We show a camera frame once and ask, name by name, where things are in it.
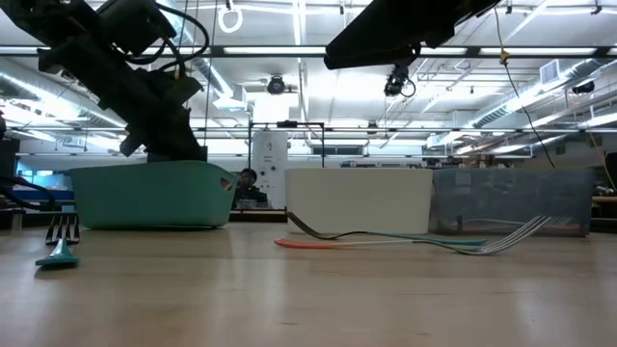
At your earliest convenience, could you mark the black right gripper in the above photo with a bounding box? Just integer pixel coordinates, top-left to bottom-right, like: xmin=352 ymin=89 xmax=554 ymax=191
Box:
xmin=323 ymin=0 xmax=502 ymax=70

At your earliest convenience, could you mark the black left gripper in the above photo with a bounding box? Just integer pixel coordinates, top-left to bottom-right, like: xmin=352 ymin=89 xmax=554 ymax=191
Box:
xmin=38 ymin=33 xmax=207 ymax=162

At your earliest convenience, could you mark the teal plastic bin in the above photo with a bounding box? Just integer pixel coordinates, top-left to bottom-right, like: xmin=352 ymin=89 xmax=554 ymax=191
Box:
xmin=69 ymin=160 xmax=240 ymax=230

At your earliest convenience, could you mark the white plastic bin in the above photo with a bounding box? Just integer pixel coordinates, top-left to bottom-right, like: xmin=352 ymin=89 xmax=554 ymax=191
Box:
xmin=283 ymin=167 xmax=434 ymax=236

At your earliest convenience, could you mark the teal-handled black fork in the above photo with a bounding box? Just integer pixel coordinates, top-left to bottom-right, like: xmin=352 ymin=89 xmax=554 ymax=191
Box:
xmin=285 ymin=210 xmax=489 ymax=247
xmin=35 ymin=214 xmax=82 ymax=269

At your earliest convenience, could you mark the clear grey plastic bin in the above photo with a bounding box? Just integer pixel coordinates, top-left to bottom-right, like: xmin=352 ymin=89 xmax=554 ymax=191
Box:
xmin=428 ymin=167 xmax=595 ymax=237

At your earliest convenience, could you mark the person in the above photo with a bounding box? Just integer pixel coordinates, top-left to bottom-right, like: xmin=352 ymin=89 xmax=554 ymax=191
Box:
xmin=232 ymin=167 xmax=269 ymax=209

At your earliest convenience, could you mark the black overhead light bar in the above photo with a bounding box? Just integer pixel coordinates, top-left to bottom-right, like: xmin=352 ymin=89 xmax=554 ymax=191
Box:
xmin=0 ymin=44 xmax=617 ymax=60

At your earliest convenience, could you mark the tall white machine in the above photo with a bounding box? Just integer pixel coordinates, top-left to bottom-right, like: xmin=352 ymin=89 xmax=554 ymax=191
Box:
xmin=251 ymin=129 xmax=289 ymax=209

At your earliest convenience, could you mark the black box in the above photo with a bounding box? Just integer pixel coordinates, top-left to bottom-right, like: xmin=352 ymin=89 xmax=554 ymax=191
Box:
xmin=0 ymin=137 xmax=21 ymax=194

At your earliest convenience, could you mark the white vent box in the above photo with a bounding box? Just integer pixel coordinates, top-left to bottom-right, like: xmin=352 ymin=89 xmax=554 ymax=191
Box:
xmin=539 ymin=59 xmax=561 ymax=86

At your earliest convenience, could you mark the thin black hanging cord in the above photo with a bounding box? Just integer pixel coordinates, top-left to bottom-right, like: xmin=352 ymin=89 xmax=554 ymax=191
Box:
xmin=202 ymin=0 xmax=219 ymax=147

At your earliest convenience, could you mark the black ceiling camera with cable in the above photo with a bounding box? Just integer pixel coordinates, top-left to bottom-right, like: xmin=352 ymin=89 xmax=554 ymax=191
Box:
xmin=383 ymin=65 xmax=416 ymax=98

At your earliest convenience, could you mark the silver ventilation duct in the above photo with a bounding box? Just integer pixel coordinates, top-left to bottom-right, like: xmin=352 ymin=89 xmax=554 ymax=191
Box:
xmin=465 ymin=57 xmax=617 ymax=131
xmin=192 ymin=47 xmax=248 ymax=113
xmin=0 ymin=57 xmax=131 ymax=146

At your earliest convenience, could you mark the round black ceiling camera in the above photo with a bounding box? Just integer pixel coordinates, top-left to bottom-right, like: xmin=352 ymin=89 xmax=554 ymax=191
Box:
xmin=266 ymin=73 xmax=288 ymax=96

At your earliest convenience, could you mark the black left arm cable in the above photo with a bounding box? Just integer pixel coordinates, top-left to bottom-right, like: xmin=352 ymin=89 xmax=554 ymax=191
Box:
xmin=122 ymin=2 xmax=212 ymax=73

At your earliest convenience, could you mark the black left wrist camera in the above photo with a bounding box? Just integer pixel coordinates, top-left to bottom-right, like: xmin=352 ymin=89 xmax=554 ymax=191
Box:
xmin=98 ymin=0 xmax=177 ymax=57

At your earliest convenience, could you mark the thick black looped cable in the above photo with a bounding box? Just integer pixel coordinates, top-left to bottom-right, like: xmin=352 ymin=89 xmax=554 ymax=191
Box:
xmin=0 ymin=173 xmax=58 ymax=212

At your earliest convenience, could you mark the white hanging cable ring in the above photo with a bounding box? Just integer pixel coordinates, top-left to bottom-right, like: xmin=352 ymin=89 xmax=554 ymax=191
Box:
xmin=217 ymin=0 xmax=244 ymax=35

